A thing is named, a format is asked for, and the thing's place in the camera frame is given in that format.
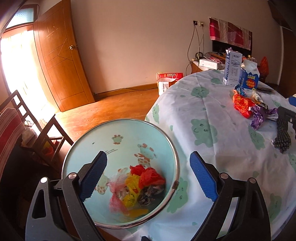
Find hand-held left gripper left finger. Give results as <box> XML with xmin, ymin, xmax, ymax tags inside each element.
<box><xmin>25</xmin><ymin>151</ymin><xmax>108</xmax><ymax>241</ymax></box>

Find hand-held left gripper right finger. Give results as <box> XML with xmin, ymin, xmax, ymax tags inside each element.
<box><xmin>189</xmin><ymin>151</ymin><xmax>271</xmax><ymax>241</ymax></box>

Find dark speckled cord bundle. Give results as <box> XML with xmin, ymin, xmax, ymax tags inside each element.
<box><xmin>273</xmin><ymin>116</ymin><xmax>292</xmax><ymax>153</ymax></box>

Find pink transparent plastic bag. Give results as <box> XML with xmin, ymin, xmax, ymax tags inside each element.
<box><xmin>109</xmin><ymin>178</ymin><xmax>129</xmax><ymax>214</ymax></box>

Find light blue cartoon print bin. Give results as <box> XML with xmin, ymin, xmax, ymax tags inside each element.
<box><xmin>61</xmin><ymin>119</ymin><xmax>180</xmax><ymax>229</ymax></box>

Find yellow plastic bag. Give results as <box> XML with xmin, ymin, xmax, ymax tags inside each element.
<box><xmin>122</xmin><ymin>175</ymin><xmax>142</xmax><ymax>207</ymax></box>

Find red plastic bag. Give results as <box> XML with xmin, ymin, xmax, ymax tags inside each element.
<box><xmin>260</xmin><ymin>56</ymin><xmax>270</xmax><ymax>76</ymax></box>
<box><xmin>129</xmin><ymin>165</ymin><xmax>166</xmax><ymax>189</ymax></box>

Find grey patterned wrapper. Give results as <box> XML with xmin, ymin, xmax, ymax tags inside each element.
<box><xmin>137</xmin><ymin>184</ymin><xmax>165</xmax><ymax>207</ymax></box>

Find orange yellow plastic piece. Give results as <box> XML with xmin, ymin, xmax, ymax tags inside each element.
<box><xmin>128</xmin><ymin>209</ymin><xmax>149</xmax><ymax>217</ymax></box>

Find white tablecloth with green print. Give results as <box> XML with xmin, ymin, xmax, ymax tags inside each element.
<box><xmin>102</xmin><ymin>70</ymin><xmax>296</xmax><ymax>241</ymax></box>

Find purple crumpled wrapper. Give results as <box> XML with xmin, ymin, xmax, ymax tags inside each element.
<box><xmin>250</xmin><ymin>104</ymin><xmax>278</xmax><ymax>131</ymax></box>

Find silver crumpled wrapper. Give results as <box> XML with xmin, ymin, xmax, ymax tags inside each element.
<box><xmin>251</xmin><ymin>88</ymin><xmax>269</xmax><ymax>110</ymax></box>

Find dark wooden side door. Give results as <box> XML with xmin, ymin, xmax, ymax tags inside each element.
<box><xmin>280</xmin><ymin>25</ymin><xmax>296</xmax><ymax>98</ymax></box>

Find red plastic bag on cabinet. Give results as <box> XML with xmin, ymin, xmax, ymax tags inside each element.
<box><xmin>260</xmin><ymin>56</ymin><xmax>270</xmax><ymax>76</ymax></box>

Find blue carton with yellow label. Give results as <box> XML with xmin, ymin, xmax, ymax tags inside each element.
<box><xmin>239</xmin><ymin>61</ymin><xmax>259</xmax><ymax>90</ymax></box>

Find red orange snack wrapper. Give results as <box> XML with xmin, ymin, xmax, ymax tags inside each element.
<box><xmin>232</xmin><ymin>89</ymin><xmax>256</xmax><ymax>119</ymax></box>

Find small multicoloured wrapper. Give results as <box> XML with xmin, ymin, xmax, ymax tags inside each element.
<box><xmin>234</xmin><ymin>84</ymin><xmax>248</xmax><ymax>96</ymax></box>

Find dark wooden chair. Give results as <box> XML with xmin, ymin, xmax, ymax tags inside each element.
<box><xmin>0</xmin><ymin>90</ymin><xmax>73</xmax><ymax>168</ymax></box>

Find tall white milk carton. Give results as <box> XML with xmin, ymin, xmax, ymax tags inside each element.
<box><xmin>222</xmin><ymin>47</ymin><xmax>243</xmax><ymax>87</ymax></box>

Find red patterned cloth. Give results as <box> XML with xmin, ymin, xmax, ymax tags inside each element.
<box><xmin>209</xmin><ymin>17</ymin><xmax>253</xmax><ymax>50</ymax></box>

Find black television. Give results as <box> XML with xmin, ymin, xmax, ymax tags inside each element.
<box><xmin>211</xmin><ymin>40</ymin><xmax>252</xmax><ymax>59</ymax></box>

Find white device box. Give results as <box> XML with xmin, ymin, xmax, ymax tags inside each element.
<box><xmin>199</xmin><ymin>58</ymin><xmax>219</xmax><ymax>70</ymax></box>

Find red striped cushion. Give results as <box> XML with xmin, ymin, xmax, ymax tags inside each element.
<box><xmin>0</xmin><ymin>108</ymin><xmax>25</xmax><ymax>163</ymax></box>

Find white paper bag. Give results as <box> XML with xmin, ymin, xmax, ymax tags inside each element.
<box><xmin>156</xmin><ymin>78</ymin><xmax>177</xmax><ymax>96</ymax></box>

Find wooden cabinet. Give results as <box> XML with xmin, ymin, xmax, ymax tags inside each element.
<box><xmin>190</xmin><ymin>52</ymin><xmax>232</xmax><ymax>75</ymax></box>

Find red cardboard box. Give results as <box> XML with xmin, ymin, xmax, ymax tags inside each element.
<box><xmin>158</xmin><ymin>72</ymin><xmax>184</xmax><ymax>81</ymax></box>

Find brown wooden door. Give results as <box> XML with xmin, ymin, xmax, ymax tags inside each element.
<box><xmin>33</xmin><ymin>0</ymin><xmax>95</xmax><ymax>112</ymax></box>

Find transom window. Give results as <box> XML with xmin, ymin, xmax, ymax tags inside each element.
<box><xmin>5</xmin><ymin>7</ymin><xmax>37</xmax><ymax>29</ymax></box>

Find hanging grey cables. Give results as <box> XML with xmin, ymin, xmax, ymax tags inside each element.
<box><xmin>186</xmin><ymin>25</ymin><xmax>206</xmax><ymax>75</ymax></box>

